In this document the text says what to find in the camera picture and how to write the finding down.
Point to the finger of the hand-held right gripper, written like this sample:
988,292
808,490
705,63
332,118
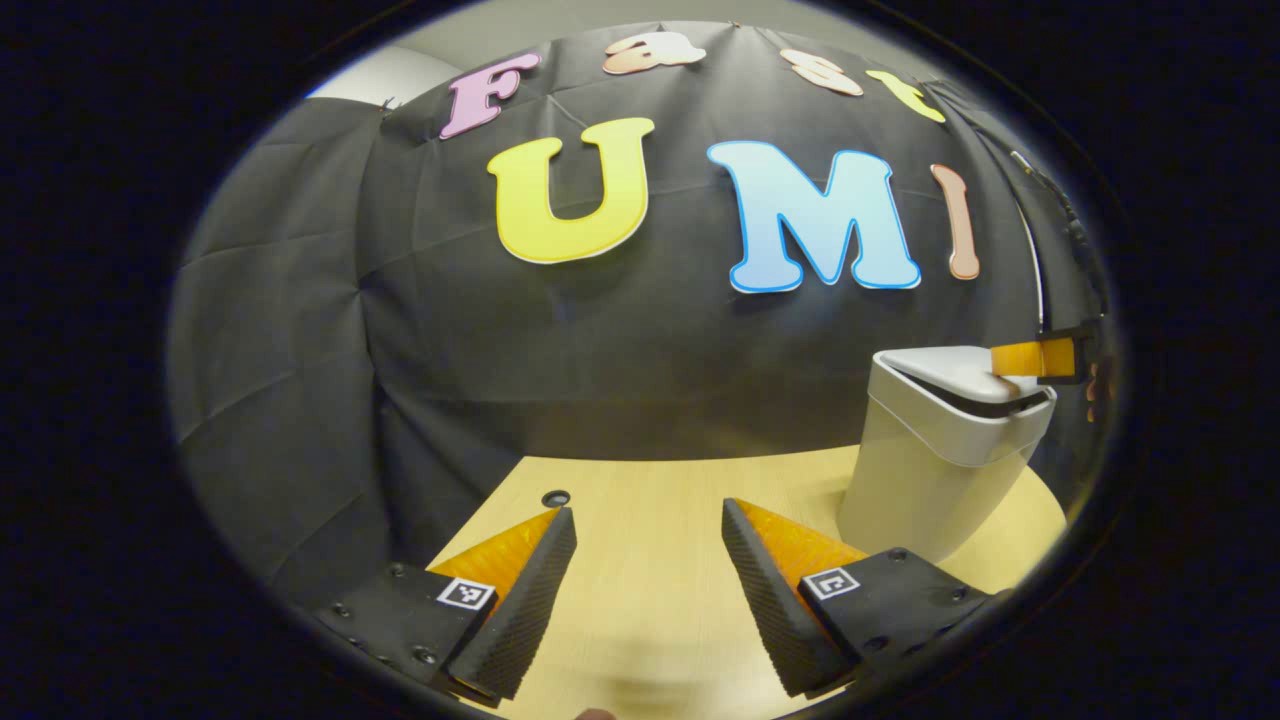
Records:
1030,357

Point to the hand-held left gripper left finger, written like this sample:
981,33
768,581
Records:
525,610

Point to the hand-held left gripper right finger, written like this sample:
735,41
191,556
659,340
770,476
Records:
775,610

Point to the white desktop garbage bin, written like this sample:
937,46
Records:
920,470

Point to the wooden desktop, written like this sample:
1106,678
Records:
650,520

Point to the black backdrop cloth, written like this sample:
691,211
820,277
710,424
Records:
500,370

